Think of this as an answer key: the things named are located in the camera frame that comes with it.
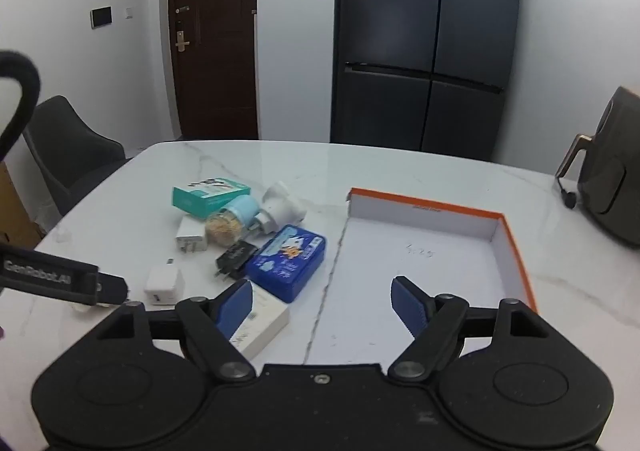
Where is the teal cardboard box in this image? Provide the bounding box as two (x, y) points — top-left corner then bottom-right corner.
(172, 177), (252, 222)

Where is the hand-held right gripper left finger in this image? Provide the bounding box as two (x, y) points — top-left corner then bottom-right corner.
(95, 279), (257, 383)

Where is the dark grey refrigerator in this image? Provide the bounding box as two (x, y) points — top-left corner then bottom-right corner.
(330, 0), (522, 163)

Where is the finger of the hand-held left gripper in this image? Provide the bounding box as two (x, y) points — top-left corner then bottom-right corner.
(95, 271), (130, 306)

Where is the dark brown door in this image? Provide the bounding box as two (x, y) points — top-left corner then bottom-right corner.
(167, 0), (261, 141)

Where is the black cable loop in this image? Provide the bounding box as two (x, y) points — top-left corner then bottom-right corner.
(0, 50), (42, 159)

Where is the black charger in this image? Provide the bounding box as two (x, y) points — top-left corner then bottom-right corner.
(215, 240), (258, 279)

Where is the dark grey chair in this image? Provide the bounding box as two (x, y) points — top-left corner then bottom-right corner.
(22, 95), (133, 217)

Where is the white plug-in repellent heater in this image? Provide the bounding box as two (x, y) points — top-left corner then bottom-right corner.
(255, 181), (307, 234)

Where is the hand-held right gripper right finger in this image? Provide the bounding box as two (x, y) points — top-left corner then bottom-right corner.
(387, 276), (548, 382)

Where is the tall white charger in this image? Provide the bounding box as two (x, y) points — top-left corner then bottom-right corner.
(175, 215), (207, 254)

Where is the orange-rimmed white box lid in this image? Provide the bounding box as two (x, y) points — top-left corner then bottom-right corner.
(345, 187), (539, 314)

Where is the small white cube charger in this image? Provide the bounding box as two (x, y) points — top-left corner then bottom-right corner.
(144, 265), (185, 306)

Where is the blue dental floss box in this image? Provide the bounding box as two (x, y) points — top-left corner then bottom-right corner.
(245, 224), (327, 303)

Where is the white charger packaging box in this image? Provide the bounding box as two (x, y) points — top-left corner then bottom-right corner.
(231, 287), (291, 361)

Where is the blue-capped toothpick jar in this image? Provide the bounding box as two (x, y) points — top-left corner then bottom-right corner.
(205, 195), (260, 246)

